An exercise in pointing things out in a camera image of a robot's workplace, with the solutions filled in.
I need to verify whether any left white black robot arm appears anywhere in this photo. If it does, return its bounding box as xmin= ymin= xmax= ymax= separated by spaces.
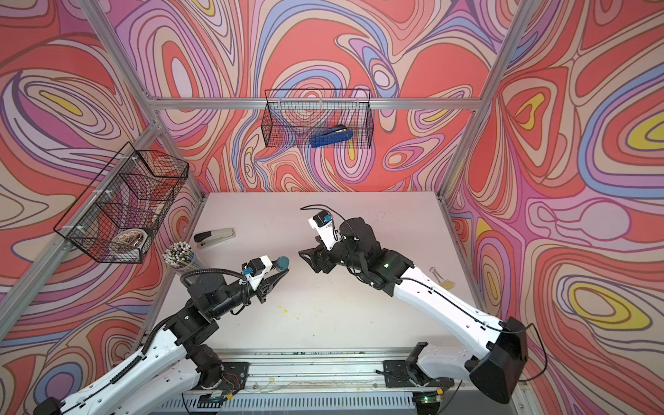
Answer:
xmin=35 ymin=266 xmax=288 ymax=414

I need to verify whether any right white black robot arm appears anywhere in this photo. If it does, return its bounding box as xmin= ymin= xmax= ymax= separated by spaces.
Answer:
xmin=299 ymin=210 xmax=528 ymax=404

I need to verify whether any grey stapler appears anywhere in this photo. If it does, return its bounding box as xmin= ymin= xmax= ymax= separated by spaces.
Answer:
xmin=194 ymin=228 xmax=236 ymax=248

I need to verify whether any cup of pencils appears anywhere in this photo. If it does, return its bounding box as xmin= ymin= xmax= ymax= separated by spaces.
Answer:
xmin=162 ymin=241 xmax=202 ymax=273

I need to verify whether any gold binder clip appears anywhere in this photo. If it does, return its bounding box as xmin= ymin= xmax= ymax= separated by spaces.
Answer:
xmin=430 ymin=267 xmax=456 ymax=291

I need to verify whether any blue stapler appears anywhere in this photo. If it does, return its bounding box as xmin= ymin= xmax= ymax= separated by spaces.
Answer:
xmin=310 ymin=124 xmax=353 ymax=148

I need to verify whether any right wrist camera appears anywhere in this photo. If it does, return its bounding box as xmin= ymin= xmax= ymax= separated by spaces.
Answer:
xmin=309 ymin=209 xmax=340 ymax=251

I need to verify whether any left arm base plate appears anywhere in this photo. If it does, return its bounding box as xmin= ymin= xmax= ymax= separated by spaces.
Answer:
xmin=194 ymin=361 xmax=250 ymax=393

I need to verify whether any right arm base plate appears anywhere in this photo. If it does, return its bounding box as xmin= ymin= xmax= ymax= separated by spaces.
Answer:
xmin=376 ymin=360 xmax=455 ymax=391

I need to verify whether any back black wire basket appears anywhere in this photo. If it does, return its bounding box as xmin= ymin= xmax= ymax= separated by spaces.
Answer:
xmin=261 ymin=87 xmax=375 ymax=150

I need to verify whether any black wire basket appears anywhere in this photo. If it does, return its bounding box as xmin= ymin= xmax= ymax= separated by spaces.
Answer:
xmin=261 ymin=87 xmax=375 ymax=150
xmin=54 ymin=144 xmax=190 ymax=264

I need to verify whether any left black wire basket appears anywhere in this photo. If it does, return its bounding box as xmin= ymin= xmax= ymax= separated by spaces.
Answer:
xmin=54 ymin=144 xmax=190 ymax=264

